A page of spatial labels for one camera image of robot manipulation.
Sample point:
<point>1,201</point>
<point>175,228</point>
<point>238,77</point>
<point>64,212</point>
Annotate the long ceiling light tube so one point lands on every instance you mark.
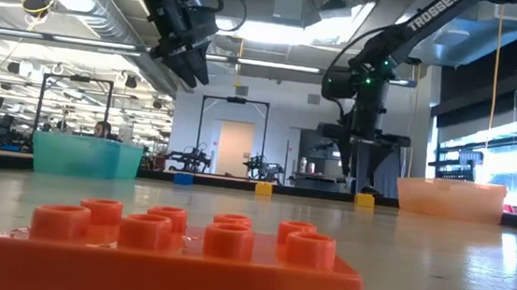
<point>279,65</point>
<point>84,41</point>

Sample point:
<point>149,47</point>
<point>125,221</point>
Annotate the silver ceiling duct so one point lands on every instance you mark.
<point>110,14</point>

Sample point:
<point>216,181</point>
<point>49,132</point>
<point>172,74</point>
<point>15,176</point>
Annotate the grey ceiling box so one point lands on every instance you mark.
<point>289,6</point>

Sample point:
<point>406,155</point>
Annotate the black ceiling camera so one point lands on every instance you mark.
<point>37,3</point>

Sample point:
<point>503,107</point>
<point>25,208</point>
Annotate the long yellow toy block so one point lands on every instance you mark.
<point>263,189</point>

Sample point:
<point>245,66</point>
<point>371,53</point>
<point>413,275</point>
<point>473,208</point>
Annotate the pale door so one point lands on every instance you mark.
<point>234,150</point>

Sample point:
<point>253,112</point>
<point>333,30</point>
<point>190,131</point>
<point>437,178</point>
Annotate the square yellow toy block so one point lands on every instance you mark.
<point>364,200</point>

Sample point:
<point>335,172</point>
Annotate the black aluminium table frame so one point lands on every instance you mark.
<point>217,182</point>

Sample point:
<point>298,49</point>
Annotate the black background rig frame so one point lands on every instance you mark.
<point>236,100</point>
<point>79,78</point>

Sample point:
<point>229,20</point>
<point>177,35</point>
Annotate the orange plastic bin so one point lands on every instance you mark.
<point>450,201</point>

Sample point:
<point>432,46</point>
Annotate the person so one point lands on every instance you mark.
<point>102,130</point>

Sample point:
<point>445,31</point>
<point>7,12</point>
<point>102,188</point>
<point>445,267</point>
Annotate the orange toy block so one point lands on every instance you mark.
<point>167,278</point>

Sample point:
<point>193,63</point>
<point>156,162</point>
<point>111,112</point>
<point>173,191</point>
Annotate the black background robot arm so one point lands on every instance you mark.
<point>263,168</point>
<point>191,160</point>

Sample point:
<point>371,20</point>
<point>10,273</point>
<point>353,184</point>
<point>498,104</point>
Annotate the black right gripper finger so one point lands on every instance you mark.
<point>374,160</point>
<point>355,156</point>

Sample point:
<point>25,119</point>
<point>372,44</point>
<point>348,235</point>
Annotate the grey wall vent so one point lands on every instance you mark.
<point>241,91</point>
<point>314,99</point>

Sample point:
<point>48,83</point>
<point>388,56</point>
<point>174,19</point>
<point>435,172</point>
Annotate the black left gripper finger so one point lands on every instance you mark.
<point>201,62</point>
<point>186,69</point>

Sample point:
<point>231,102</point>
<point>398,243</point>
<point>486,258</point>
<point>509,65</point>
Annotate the white bottle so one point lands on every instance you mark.
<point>303,165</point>

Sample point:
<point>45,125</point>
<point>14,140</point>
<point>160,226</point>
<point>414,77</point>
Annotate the teal plastic bin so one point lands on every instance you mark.
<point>84,158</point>

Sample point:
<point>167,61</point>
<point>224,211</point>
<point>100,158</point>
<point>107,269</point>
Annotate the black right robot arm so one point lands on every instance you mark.
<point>429,14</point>

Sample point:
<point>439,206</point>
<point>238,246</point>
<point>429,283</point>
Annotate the square blue toy block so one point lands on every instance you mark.
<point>183,180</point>

